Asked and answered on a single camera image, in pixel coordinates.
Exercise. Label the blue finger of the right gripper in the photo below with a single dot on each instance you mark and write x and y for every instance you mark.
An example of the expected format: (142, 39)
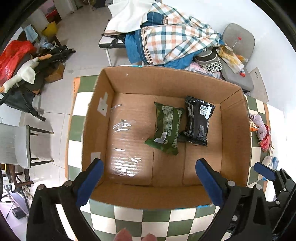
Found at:
(265, 171)

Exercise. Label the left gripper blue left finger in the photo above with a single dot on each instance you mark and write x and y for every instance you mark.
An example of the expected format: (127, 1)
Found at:
(87, 180)

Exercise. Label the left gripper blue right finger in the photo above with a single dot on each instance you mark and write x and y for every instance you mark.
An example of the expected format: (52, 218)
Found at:
(212, 181)

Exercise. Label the red snack packet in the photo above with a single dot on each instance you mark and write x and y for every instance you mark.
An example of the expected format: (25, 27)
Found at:
(266, 142)

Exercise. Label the light blue tissue pack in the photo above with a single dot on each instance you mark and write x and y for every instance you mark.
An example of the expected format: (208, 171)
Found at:
(271, 162)

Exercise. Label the orange chips bag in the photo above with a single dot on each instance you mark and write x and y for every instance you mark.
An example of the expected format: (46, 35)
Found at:
(252, 125)

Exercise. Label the green white checkered tablecloth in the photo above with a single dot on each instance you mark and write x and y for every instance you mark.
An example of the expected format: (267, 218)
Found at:
(106, 220)

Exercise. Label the black snack packet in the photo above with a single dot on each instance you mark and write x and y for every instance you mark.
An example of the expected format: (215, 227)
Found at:
(198, 114)

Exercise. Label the green snack packet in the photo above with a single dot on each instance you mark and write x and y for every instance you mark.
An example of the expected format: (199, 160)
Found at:
(168, 121)

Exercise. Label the grey white chair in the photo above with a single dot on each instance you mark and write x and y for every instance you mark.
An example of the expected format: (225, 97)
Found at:
(16, 145)

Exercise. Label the black folding stand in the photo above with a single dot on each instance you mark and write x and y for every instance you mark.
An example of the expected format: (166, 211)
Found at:
(22, 94)

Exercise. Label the small brown cardboard box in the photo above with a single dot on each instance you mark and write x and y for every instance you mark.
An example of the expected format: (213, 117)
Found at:
(54, 73)

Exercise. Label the yellow snack bag on chair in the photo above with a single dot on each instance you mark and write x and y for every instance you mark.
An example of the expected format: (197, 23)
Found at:
(234, 61)

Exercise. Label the white goose plush toy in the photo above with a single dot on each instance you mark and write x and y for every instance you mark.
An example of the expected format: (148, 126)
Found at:
(26, 73)

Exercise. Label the black white patterned bag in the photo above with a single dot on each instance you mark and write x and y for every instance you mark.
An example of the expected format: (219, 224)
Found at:
(209, 60)

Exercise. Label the grey floor chair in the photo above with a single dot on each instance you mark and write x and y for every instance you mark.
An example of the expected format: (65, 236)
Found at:
(240, 44)

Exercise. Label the red plastic bag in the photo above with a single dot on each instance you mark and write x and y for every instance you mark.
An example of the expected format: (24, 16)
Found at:
(11, 57)

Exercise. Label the yellow bin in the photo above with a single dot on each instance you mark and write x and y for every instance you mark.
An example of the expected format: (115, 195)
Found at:
(50, 31)

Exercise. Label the plaid blanket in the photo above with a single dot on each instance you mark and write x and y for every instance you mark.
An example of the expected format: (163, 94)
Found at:
(169, 38)

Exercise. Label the folding bed frame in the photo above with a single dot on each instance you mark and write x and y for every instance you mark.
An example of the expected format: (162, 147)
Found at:
(110, 42)

